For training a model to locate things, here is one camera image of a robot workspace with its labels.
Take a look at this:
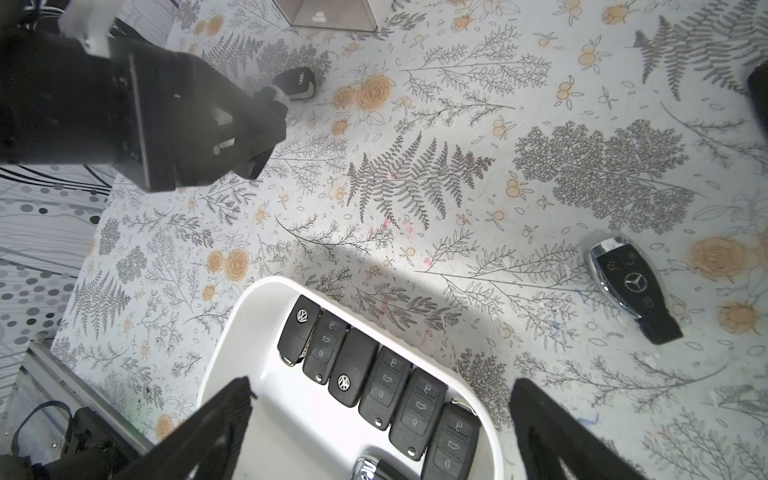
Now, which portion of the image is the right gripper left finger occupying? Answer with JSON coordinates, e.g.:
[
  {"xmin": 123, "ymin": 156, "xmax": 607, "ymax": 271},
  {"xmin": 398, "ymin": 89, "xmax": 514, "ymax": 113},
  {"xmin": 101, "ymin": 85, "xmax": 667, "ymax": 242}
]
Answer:
[{"xmin": 116, "ymin": 377, "xmax": 256, "ymax": 480}]

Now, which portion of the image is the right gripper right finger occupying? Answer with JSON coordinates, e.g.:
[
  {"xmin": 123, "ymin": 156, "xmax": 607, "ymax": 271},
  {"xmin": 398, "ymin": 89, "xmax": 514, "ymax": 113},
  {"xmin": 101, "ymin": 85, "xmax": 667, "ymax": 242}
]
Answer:
[{"xmin": 508, "ymin": 378, "xmax": 643, "ymax": 479}]

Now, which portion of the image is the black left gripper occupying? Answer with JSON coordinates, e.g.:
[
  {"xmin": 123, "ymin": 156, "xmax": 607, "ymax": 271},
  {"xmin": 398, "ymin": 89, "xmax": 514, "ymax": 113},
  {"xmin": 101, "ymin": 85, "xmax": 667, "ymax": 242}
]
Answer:
[{"xmin": 1, "ymin": 29, "xmax": 288, "ymax": 192}]

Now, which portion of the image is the white rectangular storage tray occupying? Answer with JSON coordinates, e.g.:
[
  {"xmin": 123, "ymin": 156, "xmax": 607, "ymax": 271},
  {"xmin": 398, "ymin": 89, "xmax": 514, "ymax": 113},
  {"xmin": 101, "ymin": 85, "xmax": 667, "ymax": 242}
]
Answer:
[{"xmin": 198, "ymin": 277, "xmax": 509, "ymax": 479}]

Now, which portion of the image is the black flip key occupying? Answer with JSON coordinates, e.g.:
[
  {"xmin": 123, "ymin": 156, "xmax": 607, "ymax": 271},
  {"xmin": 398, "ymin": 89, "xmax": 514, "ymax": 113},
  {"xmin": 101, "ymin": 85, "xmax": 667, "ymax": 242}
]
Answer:
[
  {"xmin": 277, "ymin": 295, "xmax": 321, "ymax": 367},
  {"xmin": 747, "ymin": 62, "xmax": 768, "ymax": 135},
  {"xmin": 420, "ymin": 403, "xmax": 481, "ymax": 480}
]

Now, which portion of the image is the silver edged smart key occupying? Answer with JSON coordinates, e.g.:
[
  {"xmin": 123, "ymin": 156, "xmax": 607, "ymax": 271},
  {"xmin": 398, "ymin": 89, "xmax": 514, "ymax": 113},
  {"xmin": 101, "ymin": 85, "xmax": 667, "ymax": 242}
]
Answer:
[{"xmin": 351, "ymin": 456, "xmax": 407, "ymax": 480}]

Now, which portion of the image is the black mercedes key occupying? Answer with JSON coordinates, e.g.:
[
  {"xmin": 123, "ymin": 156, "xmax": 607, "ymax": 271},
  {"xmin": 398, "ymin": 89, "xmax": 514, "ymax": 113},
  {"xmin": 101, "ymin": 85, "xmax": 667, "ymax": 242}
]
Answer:
[{"xmin": 585, "ymin": 235, "xmax": 684, "ymax": 345}]

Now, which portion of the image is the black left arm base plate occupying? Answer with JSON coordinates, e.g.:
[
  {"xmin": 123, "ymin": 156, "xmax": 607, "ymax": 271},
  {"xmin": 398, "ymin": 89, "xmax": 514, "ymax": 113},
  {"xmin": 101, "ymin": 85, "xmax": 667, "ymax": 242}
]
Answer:
[{"xmin": 1, "ymin": 400, "xmax": 154, "ymax": 479}]

